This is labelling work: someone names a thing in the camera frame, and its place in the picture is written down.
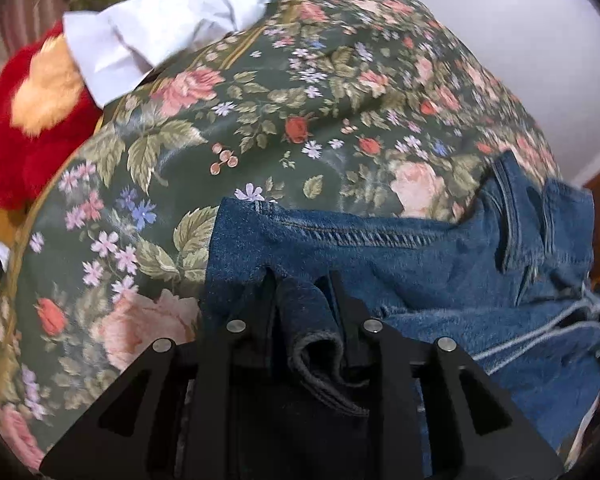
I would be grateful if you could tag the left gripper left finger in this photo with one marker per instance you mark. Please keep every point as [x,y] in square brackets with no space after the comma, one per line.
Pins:
[180,411]

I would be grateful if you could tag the floral green bedspread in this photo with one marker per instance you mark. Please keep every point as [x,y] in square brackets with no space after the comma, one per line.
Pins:
[369,107]

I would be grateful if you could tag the white shirt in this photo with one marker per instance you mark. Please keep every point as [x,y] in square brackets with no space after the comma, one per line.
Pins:
[116,48]

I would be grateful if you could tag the red plush toy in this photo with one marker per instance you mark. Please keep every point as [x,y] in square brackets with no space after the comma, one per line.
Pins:
[46,113]

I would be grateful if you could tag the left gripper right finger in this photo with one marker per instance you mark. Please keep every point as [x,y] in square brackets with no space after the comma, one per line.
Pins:
[434,413]

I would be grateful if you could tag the blue denim jacket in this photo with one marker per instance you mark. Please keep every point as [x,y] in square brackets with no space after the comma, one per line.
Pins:
[509,284]

